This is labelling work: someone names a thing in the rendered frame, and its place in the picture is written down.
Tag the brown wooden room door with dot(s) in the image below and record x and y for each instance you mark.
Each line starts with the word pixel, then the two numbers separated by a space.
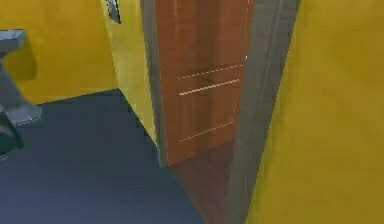
pixel 200 83

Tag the grey door frame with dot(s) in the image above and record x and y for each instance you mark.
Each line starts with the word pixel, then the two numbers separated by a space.
pixel 256 116

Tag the grey pedestal table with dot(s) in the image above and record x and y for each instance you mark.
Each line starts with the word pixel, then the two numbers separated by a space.
pixel 11 100

